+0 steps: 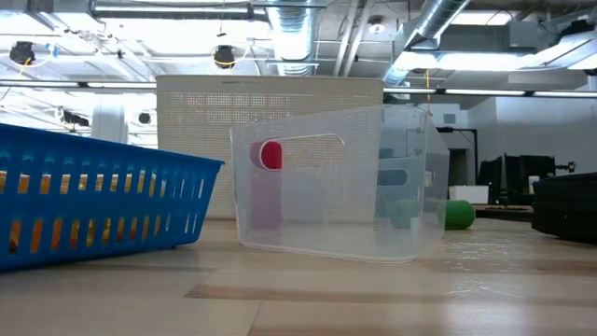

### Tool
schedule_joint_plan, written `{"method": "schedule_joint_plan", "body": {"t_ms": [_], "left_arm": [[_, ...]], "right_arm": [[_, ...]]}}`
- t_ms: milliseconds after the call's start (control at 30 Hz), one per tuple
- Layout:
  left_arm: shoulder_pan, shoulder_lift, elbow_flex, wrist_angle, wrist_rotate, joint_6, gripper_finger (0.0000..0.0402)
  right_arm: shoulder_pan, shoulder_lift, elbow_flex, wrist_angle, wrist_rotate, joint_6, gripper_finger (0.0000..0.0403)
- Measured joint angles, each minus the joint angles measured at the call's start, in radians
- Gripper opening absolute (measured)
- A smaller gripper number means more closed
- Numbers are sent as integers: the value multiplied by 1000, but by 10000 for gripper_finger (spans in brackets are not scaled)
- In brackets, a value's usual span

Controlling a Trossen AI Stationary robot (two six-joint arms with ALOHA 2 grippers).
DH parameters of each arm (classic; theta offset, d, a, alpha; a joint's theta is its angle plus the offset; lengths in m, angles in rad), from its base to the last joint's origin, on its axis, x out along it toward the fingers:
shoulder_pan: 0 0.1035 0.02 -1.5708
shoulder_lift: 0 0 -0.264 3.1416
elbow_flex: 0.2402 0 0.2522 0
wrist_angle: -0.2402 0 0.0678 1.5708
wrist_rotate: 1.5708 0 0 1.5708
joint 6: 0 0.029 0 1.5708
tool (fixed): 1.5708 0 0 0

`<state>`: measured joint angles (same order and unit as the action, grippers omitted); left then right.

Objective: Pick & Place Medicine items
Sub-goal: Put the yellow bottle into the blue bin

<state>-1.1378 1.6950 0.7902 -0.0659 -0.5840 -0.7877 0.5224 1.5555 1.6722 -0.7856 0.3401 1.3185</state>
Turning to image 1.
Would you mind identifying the white box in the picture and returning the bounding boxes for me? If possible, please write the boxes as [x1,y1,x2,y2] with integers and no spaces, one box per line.
[449,185,490,205]

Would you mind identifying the silver slanted ventilation duct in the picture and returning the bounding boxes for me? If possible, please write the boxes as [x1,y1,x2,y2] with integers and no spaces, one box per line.
[381,0,471,87]

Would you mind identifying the clear plastic bin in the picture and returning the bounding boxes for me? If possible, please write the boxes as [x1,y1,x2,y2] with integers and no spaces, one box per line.
[229,105,451,264]

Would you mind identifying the red bandage roll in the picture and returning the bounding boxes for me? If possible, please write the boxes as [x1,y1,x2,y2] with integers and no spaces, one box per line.
[248,139,284,232]

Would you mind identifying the blue slotted plastic basket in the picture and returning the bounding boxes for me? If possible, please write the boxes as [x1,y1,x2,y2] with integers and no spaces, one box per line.
[0,122,226,274]

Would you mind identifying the black first aid kit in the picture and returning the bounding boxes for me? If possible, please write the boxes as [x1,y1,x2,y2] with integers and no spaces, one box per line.
[531,172,597,245]

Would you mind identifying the black computer monitors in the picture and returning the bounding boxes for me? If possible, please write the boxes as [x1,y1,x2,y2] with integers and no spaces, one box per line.
[478,154,557,205]

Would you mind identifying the black ceiling fixture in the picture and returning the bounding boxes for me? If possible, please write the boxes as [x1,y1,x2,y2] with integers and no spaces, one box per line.
[8,40,36,66]
[213,44,237,70]

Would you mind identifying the silver ribbed ventilation duct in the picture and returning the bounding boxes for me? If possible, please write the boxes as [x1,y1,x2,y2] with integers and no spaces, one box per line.
[268,0,324,77]

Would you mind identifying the green bandage roll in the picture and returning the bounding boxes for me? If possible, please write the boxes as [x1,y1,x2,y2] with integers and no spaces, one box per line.
[390,199,477,231]

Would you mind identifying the white plastic bin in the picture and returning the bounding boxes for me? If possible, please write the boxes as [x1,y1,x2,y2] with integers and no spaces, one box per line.
[155,74,385,221]

